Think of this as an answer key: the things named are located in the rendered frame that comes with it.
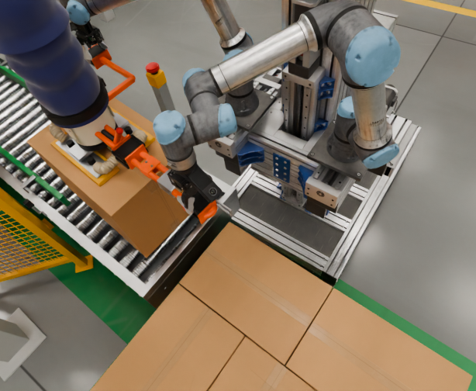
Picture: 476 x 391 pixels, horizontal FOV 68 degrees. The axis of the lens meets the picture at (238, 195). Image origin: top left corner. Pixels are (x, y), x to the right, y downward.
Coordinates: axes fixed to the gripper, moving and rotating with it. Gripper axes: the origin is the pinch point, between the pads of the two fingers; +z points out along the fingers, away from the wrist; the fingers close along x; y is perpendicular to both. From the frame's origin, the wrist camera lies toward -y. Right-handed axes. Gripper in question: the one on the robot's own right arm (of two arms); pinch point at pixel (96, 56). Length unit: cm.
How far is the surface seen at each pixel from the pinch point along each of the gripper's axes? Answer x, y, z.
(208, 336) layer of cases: -52, 102, 66
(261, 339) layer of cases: -38, 120, 66
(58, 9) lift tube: -18, 37, -42
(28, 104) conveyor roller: -23, -101, 67
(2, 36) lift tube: -35, 36, -43
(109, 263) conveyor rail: -59, 43, 62
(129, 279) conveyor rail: -58, 57, 62
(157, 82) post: 19.6, 8.1, 24.9
